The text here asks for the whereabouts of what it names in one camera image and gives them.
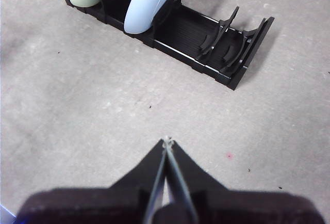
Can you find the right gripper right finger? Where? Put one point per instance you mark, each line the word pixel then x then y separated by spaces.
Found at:
pixel 232 206

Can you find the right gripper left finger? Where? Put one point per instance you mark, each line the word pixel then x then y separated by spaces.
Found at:
pixel 103 206

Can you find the blue round plate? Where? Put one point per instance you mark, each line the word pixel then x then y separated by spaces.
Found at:
pixel 144 9

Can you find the black plastic plate rack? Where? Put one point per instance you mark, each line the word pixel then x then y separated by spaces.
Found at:
pixel 185 28

